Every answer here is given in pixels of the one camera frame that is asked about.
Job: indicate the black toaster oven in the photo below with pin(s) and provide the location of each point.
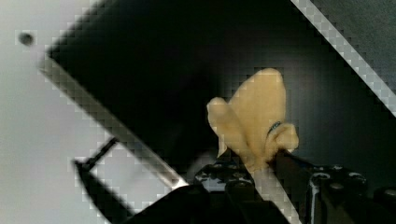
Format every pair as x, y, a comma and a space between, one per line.
145, 69

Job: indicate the plush peeled banana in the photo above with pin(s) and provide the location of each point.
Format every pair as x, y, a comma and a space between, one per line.
253, 122

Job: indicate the black oven door handle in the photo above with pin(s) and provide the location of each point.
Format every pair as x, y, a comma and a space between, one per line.
103, 198

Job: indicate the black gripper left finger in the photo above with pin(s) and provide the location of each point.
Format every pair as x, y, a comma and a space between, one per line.
227, 169

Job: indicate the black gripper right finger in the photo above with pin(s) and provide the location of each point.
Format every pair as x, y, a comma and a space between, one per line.
332, 194

